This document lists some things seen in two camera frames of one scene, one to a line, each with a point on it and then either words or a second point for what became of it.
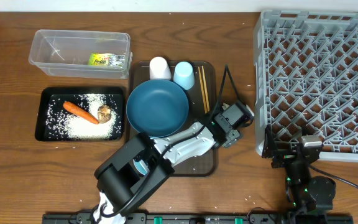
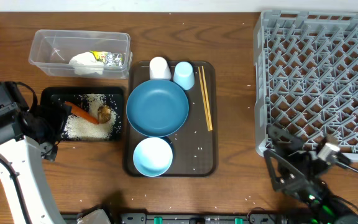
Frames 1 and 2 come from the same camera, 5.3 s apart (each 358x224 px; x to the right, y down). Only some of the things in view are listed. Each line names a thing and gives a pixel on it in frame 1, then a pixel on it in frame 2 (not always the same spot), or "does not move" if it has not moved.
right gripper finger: (305, 130) → (277, 134)
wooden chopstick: (202, 89) does not move
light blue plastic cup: (183, 74) does not move
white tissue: (250, 109) → (84, 63)
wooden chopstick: (206, 89) does not move
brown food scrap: (104, 113) does not move
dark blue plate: (158, 107) does not move
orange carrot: (75, 109) does not move
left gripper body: (232, 137) → (52, 121)
